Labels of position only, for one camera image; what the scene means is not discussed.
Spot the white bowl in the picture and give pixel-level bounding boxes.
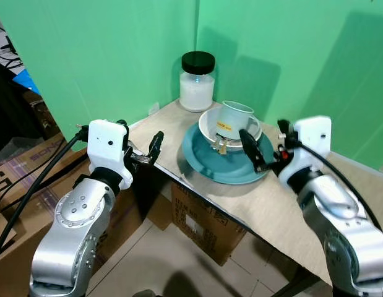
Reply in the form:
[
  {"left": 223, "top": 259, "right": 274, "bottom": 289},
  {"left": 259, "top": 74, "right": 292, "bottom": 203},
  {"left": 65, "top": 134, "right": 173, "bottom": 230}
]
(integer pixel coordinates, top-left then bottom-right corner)
[{"left": 198, "top": 106, "right": 264, "bottom": 151}]

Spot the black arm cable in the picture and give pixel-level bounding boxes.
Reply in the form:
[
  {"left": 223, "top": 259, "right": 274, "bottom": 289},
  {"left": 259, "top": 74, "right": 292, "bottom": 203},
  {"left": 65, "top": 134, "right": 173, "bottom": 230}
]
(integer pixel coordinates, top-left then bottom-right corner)
[
  {"left": 289, "top": 141, "right": 383, "bottom": 233},
  {"left": 0, "top": 126, "right": 90, "bottom": 264}
]

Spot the gold cutlery piece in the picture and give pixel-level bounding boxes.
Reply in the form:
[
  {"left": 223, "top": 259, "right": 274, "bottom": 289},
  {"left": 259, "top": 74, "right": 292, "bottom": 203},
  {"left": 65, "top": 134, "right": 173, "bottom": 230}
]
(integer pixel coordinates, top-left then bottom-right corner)
[{"left": 212, "top": 137, "right": 230, "bottom": 155}]

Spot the black and white printed sheet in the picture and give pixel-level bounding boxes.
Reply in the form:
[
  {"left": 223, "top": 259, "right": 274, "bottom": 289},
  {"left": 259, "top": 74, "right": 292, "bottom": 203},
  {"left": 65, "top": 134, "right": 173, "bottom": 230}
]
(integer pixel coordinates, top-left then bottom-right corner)
[{"left": 0, "top": 11, "right": 26, "bottom": 76}]

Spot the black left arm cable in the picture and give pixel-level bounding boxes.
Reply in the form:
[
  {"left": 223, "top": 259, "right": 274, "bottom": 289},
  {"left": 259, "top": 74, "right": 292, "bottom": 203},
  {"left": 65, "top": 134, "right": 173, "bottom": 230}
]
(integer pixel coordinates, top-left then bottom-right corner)
[{"left": 0, "top": 126, "right": 90, "bottom": 264}]

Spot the small labelled cardboard box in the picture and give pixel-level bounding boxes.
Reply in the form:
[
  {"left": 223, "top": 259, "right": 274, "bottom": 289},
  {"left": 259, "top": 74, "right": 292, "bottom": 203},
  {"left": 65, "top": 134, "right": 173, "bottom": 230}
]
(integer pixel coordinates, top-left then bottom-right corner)
[{"left": 170, "top": 181, "right": 249, "bottom": 267}]

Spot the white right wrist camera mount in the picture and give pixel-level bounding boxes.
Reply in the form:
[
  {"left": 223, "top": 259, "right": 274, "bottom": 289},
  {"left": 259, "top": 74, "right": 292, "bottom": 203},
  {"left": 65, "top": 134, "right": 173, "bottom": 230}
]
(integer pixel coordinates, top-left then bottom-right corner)
[{"left": 279, "top": 116, "right": 333, "bottom": 186}]

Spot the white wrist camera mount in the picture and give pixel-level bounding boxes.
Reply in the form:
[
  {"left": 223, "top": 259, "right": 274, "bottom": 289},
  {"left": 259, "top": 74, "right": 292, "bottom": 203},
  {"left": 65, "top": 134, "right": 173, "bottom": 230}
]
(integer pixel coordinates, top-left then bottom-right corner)
[
  {"left": 87, "top": 119, "right": 134, "bottom": 190},
  {"left": 279, "top": 116, "right": 333, "bottom": 186}
]

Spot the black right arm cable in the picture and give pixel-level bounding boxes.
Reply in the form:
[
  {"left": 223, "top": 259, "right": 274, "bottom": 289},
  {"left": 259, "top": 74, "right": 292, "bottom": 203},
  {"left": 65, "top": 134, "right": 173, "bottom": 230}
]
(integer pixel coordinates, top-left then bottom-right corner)
[{"left": 289, "top": 141, "right": 383, "bottom": 233}]

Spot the teal round plate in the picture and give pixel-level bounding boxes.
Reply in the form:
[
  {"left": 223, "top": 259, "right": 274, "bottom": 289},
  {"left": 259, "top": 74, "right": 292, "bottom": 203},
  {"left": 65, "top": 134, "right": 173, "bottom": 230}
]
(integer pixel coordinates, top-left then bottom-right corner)
[{"left": 181, "top": 121, "right": 276, "bottom": 186}]

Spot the blue object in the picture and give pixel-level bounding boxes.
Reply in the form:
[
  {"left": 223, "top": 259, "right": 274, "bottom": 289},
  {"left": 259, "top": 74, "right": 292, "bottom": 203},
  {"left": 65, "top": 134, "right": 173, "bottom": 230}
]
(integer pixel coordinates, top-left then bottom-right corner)
[{"left": 12, "top": 68, "right": 41, "bottom": 96}]

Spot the pale green cup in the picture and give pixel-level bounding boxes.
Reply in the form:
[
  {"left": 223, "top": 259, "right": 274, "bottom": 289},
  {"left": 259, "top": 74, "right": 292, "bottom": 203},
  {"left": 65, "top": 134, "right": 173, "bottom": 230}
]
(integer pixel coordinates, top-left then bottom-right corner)
[{"left": 215, "top": 100, "right": 256, "bottom": 140}]

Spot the glass jar with black lid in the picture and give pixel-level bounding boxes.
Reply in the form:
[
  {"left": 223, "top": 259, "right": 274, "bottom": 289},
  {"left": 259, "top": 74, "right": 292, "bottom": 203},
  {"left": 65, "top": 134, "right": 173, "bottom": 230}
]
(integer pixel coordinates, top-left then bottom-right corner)
[{"left": 179, "top": 51, "right": 217, "bottom": 113}]

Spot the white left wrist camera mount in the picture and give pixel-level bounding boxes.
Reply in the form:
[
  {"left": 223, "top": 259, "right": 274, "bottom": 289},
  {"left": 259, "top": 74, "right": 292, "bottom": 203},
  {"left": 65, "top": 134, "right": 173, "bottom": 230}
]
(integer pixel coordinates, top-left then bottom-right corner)
[{"left": 87, "top": 119, "right": 134, "bottom": 190}]

